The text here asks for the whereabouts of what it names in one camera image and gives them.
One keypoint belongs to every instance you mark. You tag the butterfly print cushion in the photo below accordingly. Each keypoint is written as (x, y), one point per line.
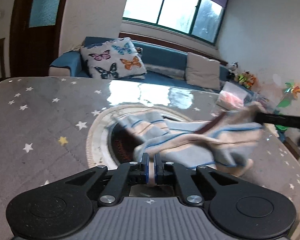
(113, 60)

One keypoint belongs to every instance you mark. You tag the orange plush toys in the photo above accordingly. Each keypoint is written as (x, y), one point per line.
(246, 79)

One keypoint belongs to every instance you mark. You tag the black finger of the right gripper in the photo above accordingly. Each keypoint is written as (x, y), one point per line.
(283, 120)

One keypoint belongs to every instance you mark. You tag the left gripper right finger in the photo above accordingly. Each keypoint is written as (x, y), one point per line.
(158, 168)

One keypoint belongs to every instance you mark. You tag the blue sofa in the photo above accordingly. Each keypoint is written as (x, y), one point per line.
(165, 66)

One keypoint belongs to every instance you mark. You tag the striped blue pink shirt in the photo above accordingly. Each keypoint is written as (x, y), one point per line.
(224, 143)

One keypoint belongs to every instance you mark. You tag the round black induction cooktop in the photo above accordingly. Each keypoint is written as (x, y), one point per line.
(109, 144)

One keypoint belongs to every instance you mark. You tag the beige cushion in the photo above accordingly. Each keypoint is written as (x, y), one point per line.
(202, 72)

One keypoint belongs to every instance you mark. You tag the colourful pinwheel toy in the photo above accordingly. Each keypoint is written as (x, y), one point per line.
(290, 93)

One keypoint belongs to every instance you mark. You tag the dark wooden door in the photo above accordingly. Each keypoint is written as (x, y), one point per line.
(34, 36)

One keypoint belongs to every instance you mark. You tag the panda plush toy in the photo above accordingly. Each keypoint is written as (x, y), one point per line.
(232, 71)

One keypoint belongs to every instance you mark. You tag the green framed window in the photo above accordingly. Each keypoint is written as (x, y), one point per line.
(200, 19)

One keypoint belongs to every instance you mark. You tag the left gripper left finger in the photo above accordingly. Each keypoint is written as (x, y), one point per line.
(144, 168)

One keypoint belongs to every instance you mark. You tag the grey star table cover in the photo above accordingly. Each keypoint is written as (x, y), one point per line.
(47, 190)

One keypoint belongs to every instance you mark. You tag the green plastic bowl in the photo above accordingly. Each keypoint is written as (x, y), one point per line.
(281, 128)

